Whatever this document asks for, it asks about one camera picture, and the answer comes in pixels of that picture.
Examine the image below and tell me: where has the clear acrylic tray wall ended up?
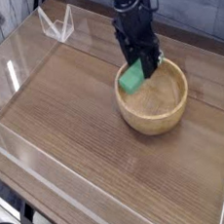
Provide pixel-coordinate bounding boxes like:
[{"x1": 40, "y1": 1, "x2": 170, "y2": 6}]
[{"x1": 0, "y1": 122, "x2": 156, "y2": 224}]

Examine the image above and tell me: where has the round wooden bowl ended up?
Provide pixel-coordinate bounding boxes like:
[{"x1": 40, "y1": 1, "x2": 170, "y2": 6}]
[{"x1": 114, "y1": 58, "x2": 189, "y2": 135}]

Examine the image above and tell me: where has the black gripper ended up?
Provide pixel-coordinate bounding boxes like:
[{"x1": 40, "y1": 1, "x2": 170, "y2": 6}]
[{"x1": 112, "y1": 0, "x2": 161, "y2": 79}]

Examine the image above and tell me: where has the green rectangular block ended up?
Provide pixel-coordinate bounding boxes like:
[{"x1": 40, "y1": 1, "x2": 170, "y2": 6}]
[{"x1": 119, "y1": 59, "x2": 145, "y2": 94}]

